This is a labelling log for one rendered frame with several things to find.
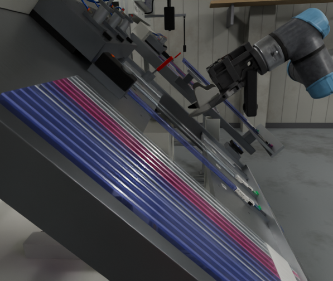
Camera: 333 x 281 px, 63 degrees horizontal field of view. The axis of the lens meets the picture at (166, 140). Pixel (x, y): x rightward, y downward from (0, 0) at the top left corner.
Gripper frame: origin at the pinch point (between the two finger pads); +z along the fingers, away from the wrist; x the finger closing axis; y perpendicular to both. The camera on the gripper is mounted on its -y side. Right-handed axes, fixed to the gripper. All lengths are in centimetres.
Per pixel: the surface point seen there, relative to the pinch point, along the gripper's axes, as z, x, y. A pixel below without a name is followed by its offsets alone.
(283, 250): -2.1, 22.5, -29.4
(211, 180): 3.0, 16.5, -11.1
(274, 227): -2.6, 15.5, -29.3
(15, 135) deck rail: 8, 49, 16
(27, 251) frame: 52, 15, -4
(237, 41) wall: -71, -325, -17
